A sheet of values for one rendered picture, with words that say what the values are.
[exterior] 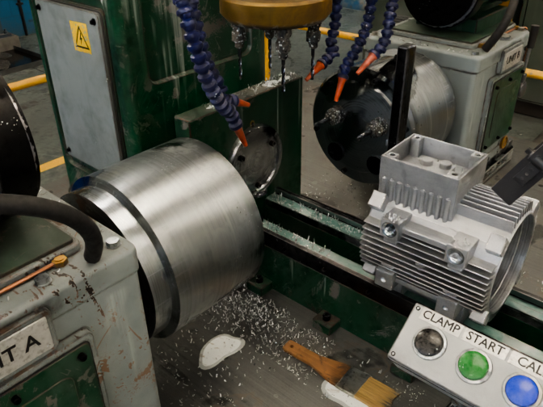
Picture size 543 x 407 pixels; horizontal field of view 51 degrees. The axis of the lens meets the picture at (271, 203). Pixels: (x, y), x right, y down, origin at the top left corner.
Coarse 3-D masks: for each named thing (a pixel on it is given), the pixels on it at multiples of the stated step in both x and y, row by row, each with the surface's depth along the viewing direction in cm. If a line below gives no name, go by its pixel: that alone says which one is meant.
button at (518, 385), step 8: (520, 376) 56; (512, 384) 56; (520, 384) 56; (528, 384) 55; (536, 384) 55; (512, 392) 56; (520, 392) 55; (528, 392) 55; (536, 392) 55; (512, 400) 55; (520, 400) 55; (528, 400) 55; (536, 400) 55
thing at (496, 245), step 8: (376, 192) 85; (376, 200) 84; (384, 200) 84; (536, 200) 82; (376, 208) 85; (384, 208) 85; (536, 208) 82; (488, 240) 75; (496, 240) 74; (504, 240) 74; (488, 248) 74; (496, 248) 74; (504, 248) 75; (368, 264) 91; (368, 272) 90; (520, 272) 89; (472, 312) 81; (488, 312) 80; (472, 320) 81; (480, 320) 80; (488, 320) 82
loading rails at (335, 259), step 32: (288, 192) 117; (288, 224) 116; (320, 224) 109; (352, 224) 108; (288, 256) 103; (320, 256) 98; (352, 256) 107; (256, 288) 108; (288, 288) 107; (320, 288) 101; (352, 288) 95; (384, 288) 91; (512, 288) 90; (320, 320) 100; (352, 320) 99; (384, 320) 93; (512, 320) 89
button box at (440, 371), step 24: (432, 312) 63; (408, 336) 63; (456, 336) 61; (480, 336) 60; (408, 360) 62; (432, 360) 61; (456, 360) 60; (504, 360) 58; (528, 360) 57; (432, 384) 62; (456, 384) 59; (480, 384) 58; (504, 384) 57
